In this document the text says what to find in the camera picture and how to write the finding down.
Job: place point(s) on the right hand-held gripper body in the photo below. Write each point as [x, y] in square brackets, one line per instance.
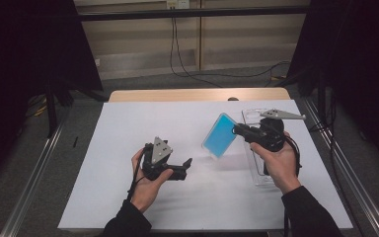
[271, 135]

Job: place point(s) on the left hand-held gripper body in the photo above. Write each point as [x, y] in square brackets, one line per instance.
[156, 158]

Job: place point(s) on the clear plastic storage bin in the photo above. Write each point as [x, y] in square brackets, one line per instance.
[253, 164]

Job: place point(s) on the person's left hand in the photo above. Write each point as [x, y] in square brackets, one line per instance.
[146, 191]

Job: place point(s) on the person's right hand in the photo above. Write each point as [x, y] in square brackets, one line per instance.
[281, 168]

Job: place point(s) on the white table cover sheet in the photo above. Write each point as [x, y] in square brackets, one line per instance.
[144, 121]

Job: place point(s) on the black metal stand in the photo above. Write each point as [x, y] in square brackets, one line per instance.
[51, 108]
[322, 98]

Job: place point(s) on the wooden table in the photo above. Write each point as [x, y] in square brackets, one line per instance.
[177, 94]

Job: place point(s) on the small dark floor item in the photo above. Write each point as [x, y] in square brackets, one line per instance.
[75, 141]

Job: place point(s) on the black curtain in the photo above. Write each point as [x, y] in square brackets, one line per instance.
[358, 65]
[19, 65]

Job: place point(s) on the metal floor rail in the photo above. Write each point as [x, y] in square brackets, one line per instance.
[29, 184]
[352, 171]

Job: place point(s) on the white wall socket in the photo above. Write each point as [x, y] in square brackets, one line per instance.
[177, 3]

